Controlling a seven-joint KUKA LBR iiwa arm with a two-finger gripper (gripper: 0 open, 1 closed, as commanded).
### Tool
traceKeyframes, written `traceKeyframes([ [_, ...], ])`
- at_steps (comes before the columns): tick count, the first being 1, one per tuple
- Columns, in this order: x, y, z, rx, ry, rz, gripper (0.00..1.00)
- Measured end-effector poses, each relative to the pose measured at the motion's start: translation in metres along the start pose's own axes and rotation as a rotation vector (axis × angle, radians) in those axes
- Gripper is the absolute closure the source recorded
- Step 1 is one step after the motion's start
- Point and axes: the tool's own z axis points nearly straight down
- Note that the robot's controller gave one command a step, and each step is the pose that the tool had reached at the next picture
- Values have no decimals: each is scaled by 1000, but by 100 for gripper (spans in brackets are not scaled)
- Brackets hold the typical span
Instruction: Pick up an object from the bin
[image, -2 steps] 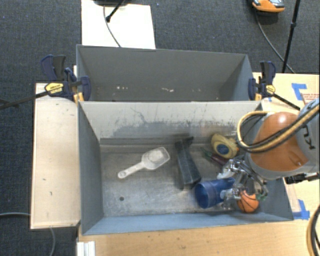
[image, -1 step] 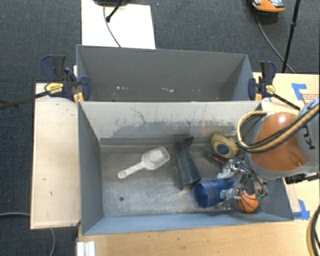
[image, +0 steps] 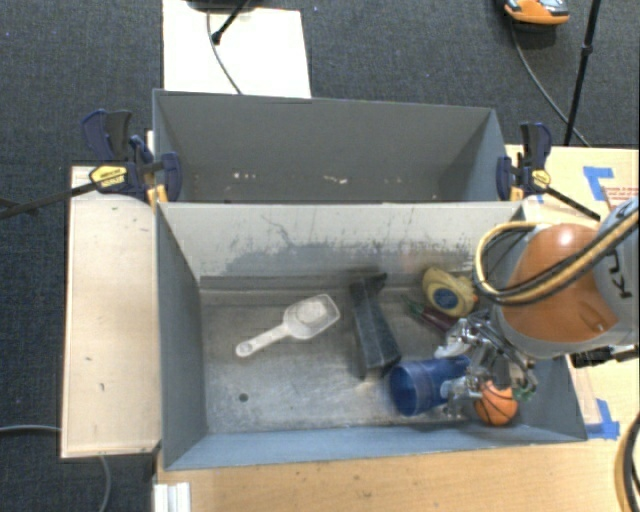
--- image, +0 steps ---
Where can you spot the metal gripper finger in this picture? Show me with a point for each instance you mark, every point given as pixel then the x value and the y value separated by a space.
pixel 462 389
pixel 456 342

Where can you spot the orange toy basketball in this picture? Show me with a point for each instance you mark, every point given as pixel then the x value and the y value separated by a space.
pixel 497 407

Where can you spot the blue plastic cup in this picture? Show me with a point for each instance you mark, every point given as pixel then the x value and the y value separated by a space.
pixel 422 385

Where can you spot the black spray bottle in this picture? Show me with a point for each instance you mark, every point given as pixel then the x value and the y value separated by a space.
pixel 375 335

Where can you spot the white plastic scoop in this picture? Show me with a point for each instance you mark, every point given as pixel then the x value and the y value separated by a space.
pixel 307 317

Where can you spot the grey metal bin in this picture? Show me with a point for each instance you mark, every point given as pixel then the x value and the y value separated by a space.
pixel 300 235

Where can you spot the black cylinder on white bracket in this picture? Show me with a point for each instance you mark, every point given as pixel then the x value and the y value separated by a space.
pixel 590 358

